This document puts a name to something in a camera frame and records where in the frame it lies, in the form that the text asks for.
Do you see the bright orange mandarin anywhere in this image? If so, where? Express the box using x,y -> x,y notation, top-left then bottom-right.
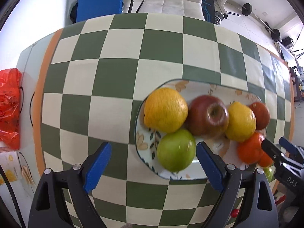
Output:
237,132 -> 264,165

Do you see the red plastic bag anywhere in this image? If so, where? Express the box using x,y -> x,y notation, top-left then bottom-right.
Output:
0,68 -> 22,150

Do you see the dark reddish brown orange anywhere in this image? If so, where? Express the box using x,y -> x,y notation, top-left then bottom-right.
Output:
249,102 -> 271,131

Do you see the black cable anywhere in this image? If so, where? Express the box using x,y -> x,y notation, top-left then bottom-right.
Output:
0,165 -> 26,228

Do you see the large yellow orange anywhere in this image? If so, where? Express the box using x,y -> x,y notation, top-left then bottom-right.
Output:
143,88 -> 188,133

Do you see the small green apple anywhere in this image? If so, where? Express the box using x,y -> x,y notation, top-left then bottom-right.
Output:
263,167 -> 274,183

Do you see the illustrated ceramic plate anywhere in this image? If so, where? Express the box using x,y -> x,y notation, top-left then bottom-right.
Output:
135,79 -> 262,180

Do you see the red apple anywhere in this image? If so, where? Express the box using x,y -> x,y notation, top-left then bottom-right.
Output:
185,95 -> 229,139

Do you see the small orange mandarin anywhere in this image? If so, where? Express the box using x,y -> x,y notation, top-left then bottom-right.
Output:
258,152 -> 274,168

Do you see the large green apple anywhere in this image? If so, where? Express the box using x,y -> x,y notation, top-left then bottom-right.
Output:
157,129 -> 196,172

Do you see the yellow lemon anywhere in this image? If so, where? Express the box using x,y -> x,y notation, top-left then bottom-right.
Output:
225,102 -> 257,142

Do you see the yellow white box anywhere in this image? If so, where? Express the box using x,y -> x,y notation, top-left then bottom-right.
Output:
1,148 -> 35,187

